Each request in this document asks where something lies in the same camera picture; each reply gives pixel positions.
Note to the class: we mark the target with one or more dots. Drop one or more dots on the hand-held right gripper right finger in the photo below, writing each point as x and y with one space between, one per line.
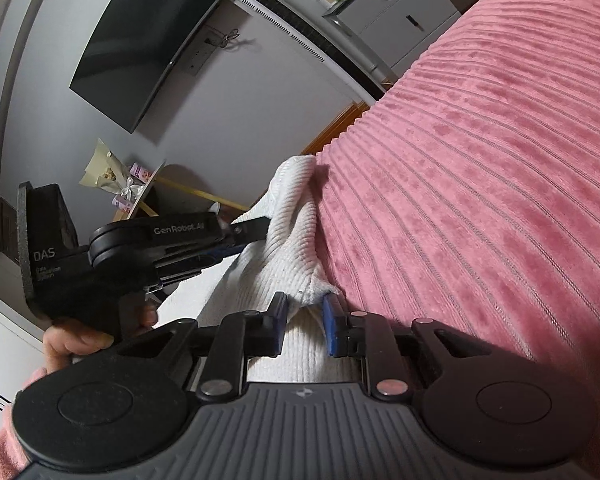
333 330

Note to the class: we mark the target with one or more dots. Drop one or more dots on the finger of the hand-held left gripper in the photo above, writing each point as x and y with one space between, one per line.
215 255
250 232

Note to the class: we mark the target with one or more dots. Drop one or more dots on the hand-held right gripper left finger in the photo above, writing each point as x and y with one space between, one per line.
279 327

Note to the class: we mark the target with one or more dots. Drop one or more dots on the white knit garment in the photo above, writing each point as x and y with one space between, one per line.
290 240

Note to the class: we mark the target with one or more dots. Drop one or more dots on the person's left forearm pink sleeve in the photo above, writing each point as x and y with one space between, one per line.
17 425

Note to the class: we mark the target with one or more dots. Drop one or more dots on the person's left hand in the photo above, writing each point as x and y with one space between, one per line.
75 345

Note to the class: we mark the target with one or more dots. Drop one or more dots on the small pink cup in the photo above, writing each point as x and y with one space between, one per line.
121 203
141 171

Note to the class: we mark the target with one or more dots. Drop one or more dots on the white round side table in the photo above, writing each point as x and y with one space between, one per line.
152 190

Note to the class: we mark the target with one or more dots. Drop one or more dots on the wrapped flower bouquet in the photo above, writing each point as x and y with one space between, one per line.
107 172

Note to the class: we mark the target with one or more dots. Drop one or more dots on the tall white air conditioner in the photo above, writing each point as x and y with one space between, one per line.
300 25

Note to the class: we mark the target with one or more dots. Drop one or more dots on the pink ribbed blanket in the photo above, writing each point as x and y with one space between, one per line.
480 160

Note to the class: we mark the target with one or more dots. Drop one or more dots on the grey cabinet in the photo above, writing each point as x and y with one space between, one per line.
405 25

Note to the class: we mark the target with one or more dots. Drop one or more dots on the white wall socket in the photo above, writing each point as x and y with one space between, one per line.
202 50

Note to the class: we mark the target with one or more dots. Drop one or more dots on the black wall television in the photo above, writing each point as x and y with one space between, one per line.
145 45

